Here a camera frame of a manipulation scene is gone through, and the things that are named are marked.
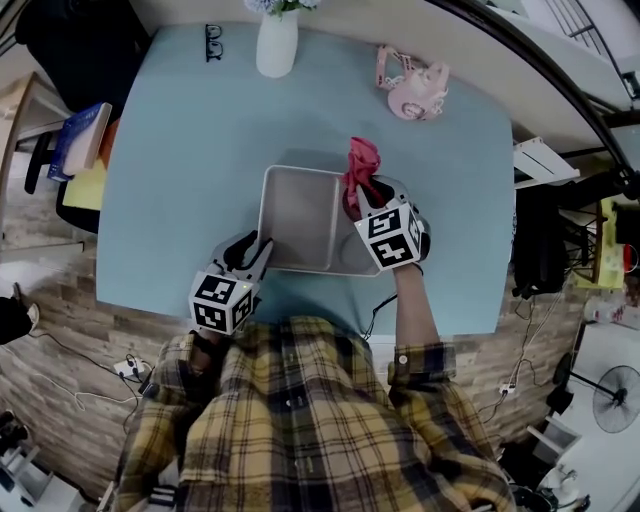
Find yellow-green paper bag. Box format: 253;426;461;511
572;199;626;291

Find black office chair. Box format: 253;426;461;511
24;132;101;236

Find grey compartment tray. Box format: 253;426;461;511
257;163;387;278

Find thick blue book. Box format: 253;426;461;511
47;102;114;182

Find large black bag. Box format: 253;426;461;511
14;0;151;121

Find orange folder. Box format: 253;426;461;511
99;119;119;166

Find person's left forearm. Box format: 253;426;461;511
192;329;226;381

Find red cloth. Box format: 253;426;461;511
341;136;382;221

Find black metal rack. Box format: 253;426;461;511
542;0;640;101

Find white open shelf unit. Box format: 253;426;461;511
527;413;584;469

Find black eyeglasses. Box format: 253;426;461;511
204;23;225;64

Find yellow pad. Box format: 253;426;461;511
62;159;109;211

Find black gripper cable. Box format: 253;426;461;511
362;293;400;341

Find person's right forearm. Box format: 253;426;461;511
392;262;441;349

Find white vase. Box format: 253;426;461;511
255;10;300;79

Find white pink-print packet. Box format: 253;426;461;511
583;294;629;326

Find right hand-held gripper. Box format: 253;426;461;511
353;174;433;273

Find yellow plaid shirt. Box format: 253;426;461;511
114;314;516;512

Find black backpack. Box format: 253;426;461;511
512;192;569;300

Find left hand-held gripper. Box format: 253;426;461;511
188;230;275;336

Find black curved railing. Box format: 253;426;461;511
429;0;640;201

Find black standing fan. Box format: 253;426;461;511
552;351;640;435

